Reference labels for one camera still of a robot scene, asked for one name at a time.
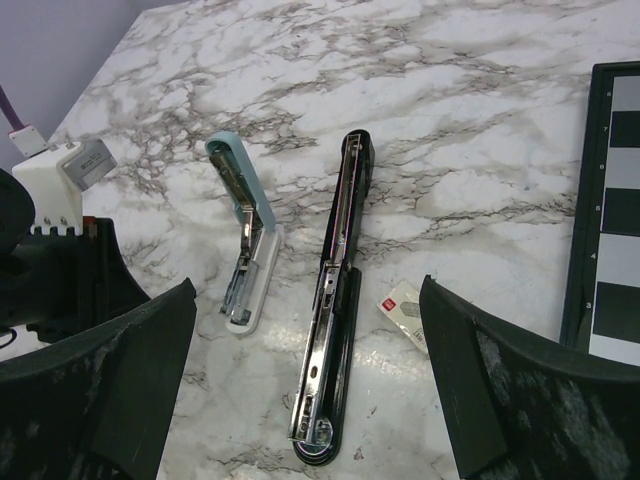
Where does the small cardboard staple box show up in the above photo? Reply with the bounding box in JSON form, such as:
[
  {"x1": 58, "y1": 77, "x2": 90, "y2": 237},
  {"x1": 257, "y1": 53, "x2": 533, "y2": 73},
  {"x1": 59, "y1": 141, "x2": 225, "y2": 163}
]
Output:
[{"x1": 377, "y1": 280, "x2": 429, "y2": 357}]

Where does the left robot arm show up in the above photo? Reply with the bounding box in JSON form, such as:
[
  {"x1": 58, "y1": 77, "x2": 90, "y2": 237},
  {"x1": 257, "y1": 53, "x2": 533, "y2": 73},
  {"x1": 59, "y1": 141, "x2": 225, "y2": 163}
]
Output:
[{"x1": 1, "y1": 171, "x2": 150, "y2": 343}]

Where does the black and white chessboard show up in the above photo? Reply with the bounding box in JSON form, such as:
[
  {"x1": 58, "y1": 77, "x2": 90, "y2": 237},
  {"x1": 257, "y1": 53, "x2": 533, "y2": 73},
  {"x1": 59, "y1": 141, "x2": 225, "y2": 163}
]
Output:
[{"x1": 560, "y1": 61, "x2": 639, "y2": 365}]

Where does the light blue stapler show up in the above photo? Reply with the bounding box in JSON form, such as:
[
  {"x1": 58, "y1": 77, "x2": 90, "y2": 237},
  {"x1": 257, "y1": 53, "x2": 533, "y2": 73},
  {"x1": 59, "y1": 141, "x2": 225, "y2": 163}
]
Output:
[{"x1": 205, "y1": 131, "x2": 284, "y2": 337}]

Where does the black stapler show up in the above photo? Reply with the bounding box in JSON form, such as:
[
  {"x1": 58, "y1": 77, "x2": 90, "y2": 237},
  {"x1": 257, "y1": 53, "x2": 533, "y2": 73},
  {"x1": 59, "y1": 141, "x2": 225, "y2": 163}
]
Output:
[{"x1": 288, "y1": 129, "x2": 375, "y2": 467}]

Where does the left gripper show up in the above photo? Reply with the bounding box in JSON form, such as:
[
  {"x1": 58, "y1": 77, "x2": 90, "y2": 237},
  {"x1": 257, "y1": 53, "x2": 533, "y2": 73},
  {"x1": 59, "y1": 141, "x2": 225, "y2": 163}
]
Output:
[{"x1": 29, "y1": 217, "x2": 150, "y2": 343}]

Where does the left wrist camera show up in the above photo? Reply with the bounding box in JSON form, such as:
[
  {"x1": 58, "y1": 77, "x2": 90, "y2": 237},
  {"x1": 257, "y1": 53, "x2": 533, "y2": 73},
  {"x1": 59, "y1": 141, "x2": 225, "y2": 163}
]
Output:
[{"x1": 9, "y1": 125, "x2": 117, "y2": 236}]

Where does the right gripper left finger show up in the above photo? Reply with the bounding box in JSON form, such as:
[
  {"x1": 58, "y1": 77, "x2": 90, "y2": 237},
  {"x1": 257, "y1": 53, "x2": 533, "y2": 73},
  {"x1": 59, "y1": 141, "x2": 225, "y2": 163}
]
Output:
[{"x1": 1, "y1": 280, "x2": 196, "y2": 479}]

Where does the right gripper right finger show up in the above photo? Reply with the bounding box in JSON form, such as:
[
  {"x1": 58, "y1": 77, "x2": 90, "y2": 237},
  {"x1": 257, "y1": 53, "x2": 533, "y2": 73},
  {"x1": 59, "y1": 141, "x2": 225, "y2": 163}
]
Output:
[{"x1": 419, "y1": 276, "x2": 639, "y2": 479}]

